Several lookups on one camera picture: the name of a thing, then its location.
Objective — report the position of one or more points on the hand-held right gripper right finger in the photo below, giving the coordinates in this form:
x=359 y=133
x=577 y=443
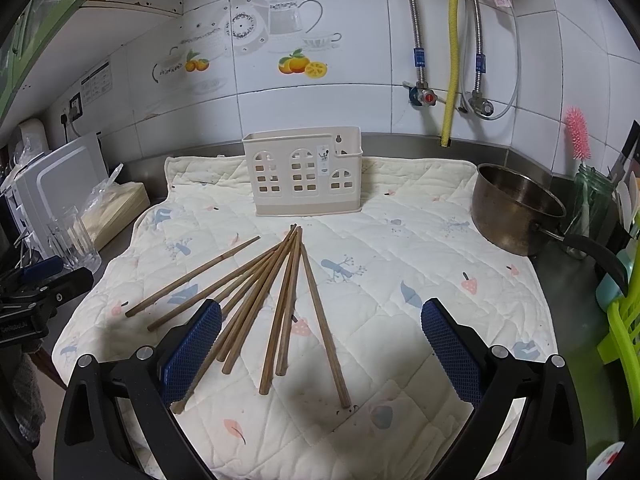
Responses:
x=450 y=347

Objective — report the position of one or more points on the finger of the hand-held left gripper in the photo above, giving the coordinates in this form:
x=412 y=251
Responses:
x=67 y=287
x=42 y=266

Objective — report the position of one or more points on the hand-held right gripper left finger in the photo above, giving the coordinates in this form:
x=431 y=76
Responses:
x=192 y=345

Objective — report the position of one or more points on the cream plastic utensil holder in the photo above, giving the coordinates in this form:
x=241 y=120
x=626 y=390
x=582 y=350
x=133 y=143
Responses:
x=300 y=170

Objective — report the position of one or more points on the person's left forearm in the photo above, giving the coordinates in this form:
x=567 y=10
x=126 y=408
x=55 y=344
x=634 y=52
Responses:
x=22 y=390

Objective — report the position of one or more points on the clear glass cup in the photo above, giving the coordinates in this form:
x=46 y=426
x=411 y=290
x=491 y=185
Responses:
x=87 y=250
x=62 y=235

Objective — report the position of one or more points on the printed quilted mat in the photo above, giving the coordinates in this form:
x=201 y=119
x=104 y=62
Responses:
x=400 y=285

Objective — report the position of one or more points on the bagged pack of wooden sticks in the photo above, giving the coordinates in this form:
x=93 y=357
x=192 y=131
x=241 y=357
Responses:
x=117 y=205

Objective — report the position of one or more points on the white kettle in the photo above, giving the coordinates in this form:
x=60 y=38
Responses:
x=32 y=135

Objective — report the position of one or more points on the green plastic rack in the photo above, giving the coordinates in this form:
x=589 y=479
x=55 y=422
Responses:
x=622 y=330

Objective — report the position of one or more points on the light blue plastic utensil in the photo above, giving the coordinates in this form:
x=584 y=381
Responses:
x=610 y=280

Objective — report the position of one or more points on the green glass jar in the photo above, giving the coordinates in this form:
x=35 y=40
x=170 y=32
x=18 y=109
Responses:
x=592 y=195

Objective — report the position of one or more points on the metal water valve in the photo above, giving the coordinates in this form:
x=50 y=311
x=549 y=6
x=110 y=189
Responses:
x=481 y=105

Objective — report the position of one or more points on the pink bottle brush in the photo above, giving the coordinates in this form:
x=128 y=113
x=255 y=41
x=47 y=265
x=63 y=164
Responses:
x=577 y=132

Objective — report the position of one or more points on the clear plastic tube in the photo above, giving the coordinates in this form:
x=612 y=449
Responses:
x=517 y=60

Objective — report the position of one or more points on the wall socket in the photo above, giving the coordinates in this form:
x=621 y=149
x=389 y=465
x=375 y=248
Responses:
x=75 y=106

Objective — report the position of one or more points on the black and white wall label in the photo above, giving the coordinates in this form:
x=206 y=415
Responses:
x=95 y=82

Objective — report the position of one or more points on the green wall cabinet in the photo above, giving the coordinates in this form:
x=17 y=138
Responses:
x=35 y=20

